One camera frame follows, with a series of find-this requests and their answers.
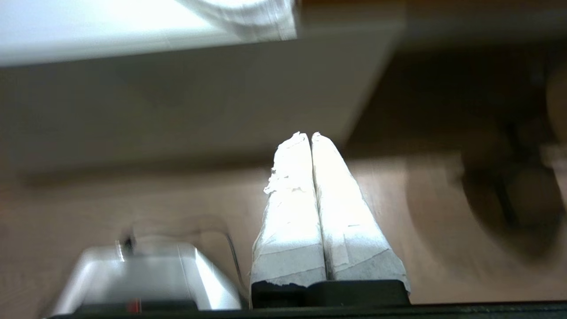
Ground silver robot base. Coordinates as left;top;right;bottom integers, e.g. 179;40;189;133
44;241;243;317

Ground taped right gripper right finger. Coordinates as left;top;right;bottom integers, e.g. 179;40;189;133
311;132;411;293

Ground cream white drawer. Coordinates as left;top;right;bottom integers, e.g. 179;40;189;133
0;27;404;178

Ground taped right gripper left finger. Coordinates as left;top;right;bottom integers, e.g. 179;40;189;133
250;132;329;287

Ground wooden side cabinet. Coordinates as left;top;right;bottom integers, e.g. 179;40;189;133
301;0;567;47

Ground white slippers with paper tag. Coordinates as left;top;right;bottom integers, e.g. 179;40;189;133
177;0;298;43

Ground black chair base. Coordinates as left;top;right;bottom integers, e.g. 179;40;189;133
461;66;567;260

